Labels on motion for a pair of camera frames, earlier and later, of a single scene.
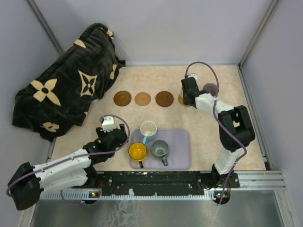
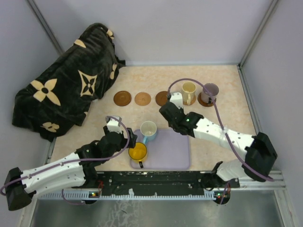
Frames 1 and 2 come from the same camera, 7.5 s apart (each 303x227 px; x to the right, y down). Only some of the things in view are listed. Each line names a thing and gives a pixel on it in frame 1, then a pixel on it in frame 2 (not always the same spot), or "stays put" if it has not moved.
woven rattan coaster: (142, 99) stays put
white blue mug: (147, 128) stays put
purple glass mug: (211, 88) stays put
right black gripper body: (184, 100) -> (173, 126)
